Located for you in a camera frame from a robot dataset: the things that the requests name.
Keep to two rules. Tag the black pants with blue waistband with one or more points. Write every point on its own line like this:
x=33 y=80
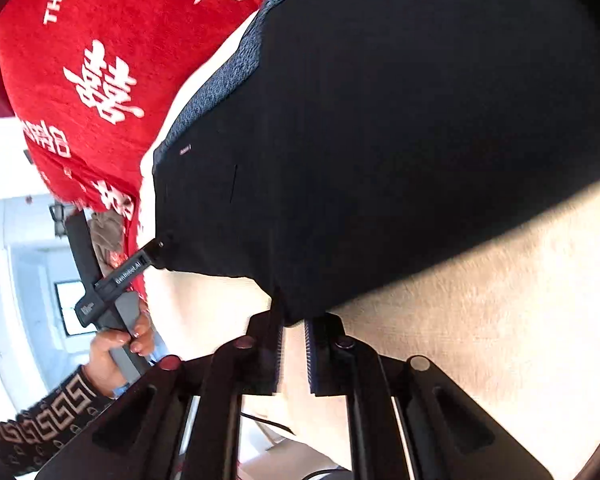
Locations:
x=380 y=135

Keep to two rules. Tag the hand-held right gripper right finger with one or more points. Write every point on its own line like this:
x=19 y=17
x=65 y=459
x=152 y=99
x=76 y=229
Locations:
x=308 y=360

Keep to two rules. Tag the grey-brown crumpled cloth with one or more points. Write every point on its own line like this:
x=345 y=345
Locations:
x=107 y=237

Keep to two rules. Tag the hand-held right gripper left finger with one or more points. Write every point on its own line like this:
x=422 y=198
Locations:
x=278 y=360

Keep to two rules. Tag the cream patterned mat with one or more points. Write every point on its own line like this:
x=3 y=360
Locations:
x=480 y=335

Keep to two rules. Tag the person's left forearm patterned sleeve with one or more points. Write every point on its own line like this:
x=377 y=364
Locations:
x=35 y=425

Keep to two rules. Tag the person's left hand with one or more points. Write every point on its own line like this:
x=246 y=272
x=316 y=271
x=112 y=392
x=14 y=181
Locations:
x=102 y=357

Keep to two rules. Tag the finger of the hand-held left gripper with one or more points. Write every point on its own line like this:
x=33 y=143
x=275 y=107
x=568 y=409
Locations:
x=152 y=252

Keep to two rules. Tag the red printed blanket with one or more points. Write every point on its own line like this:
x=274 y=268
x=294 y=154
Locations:
x=105 y=20

